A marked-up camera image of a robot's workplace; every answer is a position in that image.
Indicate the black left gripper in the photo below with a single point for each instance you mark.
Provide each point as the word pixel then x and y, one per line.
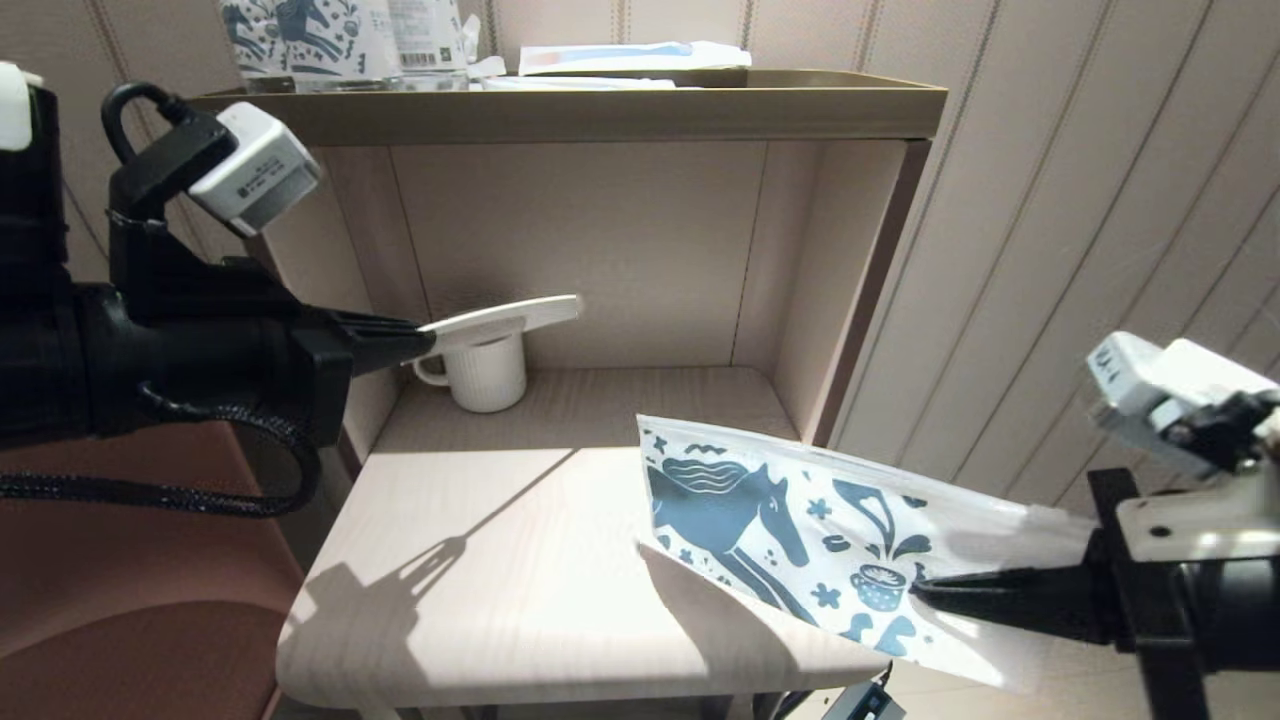
pixel 320 380

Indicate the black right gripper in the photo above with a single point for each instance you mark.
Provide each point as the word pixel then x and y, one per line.
pixel 1160 620

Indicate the white horse-print zip pouch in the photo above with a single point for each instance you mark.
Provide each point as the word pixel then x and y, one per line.
pixel 720 510

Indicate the white ribbed mug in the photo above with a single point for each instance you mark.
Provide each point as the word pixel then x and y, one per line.
pixel 485 380

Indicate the light wood shelf desk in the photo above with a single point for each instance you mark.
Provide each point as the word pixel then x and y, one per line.
pixel 500 600

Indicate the small knotted white packet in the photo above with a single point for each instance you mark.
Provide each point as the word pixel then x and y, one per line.
pixel 484 63

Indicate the barcode label water bottle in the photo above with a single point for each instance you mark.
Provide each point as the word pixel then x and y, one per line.
pixel 428 40

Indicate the horse-print packages on shelf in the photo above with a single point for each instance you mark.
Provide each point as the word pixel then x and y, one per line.
pixel 335 40

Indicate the horse label water bottle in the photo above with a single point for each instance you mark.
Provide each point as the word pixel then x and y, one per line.
pixel 250 40

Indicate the blue white toothbrush packet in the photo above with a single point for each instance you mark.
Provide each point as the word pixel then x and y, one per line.
pixel 620 58

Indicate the brown chair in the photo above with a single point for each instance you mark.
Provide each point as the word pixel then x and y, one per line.
pixel 120 600

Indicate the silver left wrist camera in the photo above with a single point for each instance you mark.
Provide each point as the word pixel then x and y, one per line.
pixel 255 170

